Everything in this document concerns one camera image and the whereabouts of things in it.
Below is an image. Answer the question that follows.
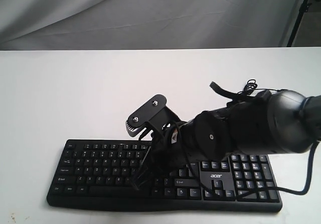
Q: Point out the black acer keyboard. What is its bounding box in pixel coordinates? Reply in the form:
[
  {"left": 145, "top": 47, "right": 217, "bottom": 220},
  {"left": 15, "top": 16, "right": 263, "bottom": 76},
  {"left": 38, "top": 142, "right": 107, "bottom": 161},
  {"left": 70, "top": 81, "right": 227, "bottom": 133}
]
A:
[{"left": 46, "top": 140, "right": 282, "bottom": 212}]

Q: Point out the grey backdrop cloth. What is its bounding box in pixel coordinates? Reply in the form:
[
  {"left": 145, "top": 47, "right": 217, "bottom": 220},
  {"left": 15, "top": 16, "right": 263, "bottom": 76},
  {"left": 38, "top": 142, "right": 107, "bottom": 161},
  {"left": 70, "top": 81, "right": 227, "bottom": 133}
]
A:
[{"left": 0, "top": 0, "right": 321, "bottom": 51}]

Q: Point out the black stand pole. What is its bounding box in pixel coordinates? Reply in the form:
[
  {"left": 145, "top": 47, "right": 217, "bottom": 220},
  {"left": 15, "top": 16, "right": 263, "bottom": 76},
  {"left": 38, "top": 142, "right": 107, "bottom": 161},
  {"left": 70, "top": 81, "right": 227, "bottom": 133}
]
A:
[{"left": 286, "top": 0, "right": 311, "bottom": 47}]

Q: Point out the black usb cable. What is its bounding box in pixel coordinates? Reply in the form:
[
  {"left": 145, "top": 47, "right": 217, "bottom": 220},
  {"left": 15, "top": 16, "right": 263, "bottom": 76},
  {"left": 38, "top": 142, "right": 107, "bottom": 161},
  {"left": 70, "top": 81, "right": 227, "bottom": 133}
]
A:
[{"left": 236, "top": 79, "right": 259, "bottom": 96}]

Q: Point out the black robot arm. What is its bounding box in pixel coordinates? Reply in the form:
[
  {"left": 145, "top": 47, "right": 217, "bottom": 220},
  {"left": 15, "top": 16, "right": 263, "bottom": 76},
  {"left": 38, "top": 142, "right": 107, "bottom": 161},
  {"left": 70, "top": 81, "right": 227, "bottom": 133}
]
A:
[{"left": 126, "top": 82, "right": 320, "bottom": 190}]

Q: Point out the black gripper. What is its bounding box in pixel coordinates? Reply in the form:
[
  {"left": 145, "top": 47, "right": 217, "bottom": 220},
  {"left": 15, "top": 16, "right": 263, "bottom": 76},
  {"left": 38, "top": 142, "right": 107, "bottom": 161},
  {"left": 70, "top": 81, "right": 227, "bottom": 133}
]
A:
[{"left": 130, "top": 122, "right": 190, "bottom": 190}]

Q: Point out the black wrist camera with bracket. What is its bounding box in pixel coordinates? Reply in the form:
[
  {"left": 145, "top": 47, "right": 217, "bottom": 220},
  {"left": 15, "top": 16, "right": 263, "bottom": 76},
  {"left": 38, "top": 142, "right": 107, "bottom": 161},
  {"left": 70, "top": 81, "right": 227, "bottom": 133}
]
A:
[{"left": 125, "top": 94, "right": 181, "bottom": 138}]

